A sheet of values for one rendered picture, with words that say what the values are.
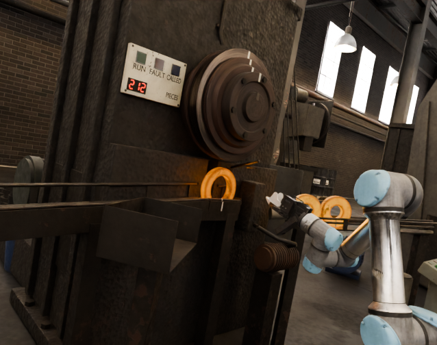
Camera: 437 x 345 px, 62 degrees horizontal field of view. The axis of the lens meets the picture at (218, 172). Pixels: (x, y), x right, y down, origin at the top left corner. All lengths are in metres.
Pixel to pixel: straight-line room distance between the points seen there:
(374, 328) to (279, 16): 1.49
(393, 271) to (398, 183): 0.26
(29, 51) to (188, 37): 6.07
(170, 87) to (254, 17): 0.61
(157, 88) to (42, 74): 6.16
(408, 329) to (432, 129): 3.06
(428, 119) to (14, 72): 6.33
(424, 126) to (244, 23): 2.64
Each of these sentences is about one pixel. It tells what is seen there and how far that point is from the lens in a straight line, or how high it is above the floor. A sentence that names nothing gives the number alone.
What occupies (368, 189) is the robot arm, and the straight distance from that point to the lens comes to 1.18.
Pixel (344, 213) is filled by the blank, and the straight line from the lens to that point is 1.91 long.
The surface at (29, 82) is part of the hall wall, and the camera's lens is 7.49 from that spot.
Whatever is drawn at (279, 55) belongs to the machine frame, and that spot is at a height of 1.46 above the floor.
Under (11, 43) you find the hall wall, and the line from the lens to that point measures 7.47.
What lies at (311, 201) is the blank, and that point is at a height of 0.76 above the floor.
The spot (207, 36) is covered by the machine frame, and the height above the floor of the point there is 1.39.
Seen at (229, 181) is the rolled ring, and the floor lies 0.79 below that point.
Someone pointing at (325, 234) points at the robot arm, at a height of 0.69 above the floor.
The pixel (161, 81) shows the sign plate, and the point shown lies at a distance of 1.49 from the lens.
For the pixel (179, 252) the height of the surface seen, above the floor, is 0.60.
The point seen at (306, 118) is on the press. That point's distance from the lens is 9.43.
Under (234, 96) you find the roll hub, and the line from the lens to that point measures 1.44.
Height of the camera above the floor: 0.91
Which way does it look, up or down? 3 degrees down
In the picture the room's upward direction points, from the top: 10 degrees clockwise
